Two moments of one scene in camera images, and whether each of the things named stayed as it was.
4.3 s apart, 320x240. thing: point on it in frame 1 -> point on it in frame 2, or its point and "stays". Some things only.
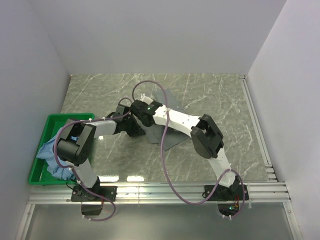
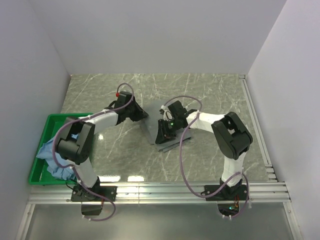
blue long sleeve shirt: [47, 152] stays
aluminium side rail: [257, 128] stays
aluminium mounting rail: [259, 192] stays
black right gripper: [153, 102] -> [164, 134]
